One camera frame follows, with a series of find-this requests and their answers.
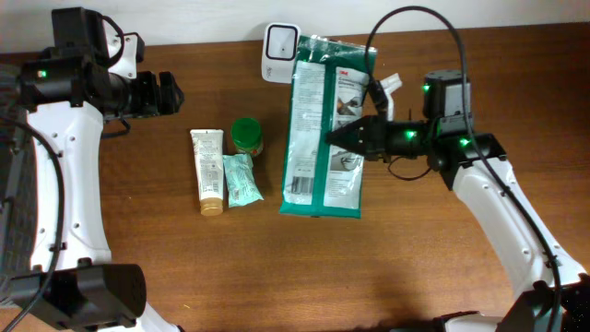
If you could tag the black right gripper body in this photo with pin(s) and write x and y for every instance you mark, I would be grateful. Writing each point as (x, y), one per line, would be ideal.
(382, 134)

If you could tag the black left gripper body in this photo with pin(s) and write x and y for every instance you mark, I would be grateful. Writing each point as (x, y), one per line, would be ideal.
(141, 96)

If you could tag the white cream tube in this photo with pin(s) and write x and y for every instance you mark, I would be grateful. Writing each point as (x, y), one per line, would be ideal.
(209, 169)

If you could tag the green wipes package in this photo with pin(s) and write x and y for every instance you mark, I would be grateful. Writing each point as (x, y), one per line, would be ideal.
(328, 88)

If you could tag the green lid seasoning jar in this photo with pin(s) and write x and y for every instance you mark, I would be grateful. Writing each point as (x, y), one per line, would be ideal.
(247, 137)

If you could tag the teal tissue packet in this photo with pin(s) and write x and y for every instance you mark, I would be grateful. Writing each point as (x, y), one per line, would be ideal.
(240, 181)

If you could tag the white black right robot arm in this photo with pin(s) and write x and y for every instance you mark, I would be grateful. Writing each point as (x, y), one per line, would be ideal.
(550, 288)

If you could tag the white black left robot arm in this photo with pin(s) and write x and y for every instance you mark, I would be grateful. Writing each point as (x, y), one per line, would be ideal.
(56, 264)

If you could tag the white barcode scanner box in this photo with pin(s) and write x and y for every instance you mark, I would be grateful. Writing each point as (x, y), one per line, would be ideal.
(279, 51)

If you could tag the grey plastic mesh basket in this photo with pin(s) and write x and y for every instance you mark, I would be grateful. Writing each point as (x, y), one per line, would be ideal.
(18, 187)

